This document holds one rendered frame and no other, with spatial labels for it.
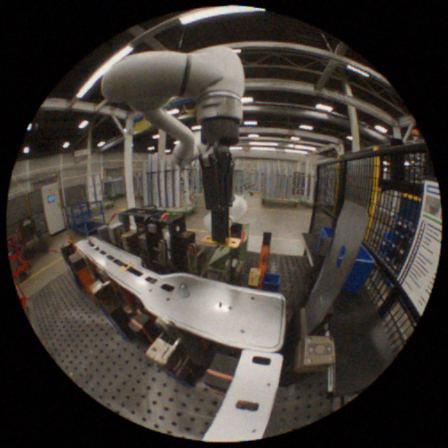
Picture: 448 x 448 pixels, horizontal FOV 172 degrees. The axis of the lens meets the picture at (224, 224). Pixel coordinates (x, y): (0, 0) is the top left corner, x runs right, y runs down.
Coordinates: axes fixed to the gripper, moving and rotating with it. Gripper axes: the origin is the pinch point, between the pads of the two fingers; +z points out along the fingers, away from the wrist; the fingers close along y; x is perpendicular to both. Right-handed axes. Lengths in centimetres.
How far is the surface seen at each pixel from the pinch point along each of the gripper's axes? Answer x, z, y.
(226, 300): 0.5, 26.5, -2.4
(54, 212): -703, 38, -14
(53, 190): -703, -48, -27
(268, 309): 14.2, 26.6, -2.3
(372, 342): 46, 24, 12
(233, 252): -1.1, 15.2, -14.6
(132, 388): -23, 56, 41
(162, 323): -5.6, 14.8, 17.8
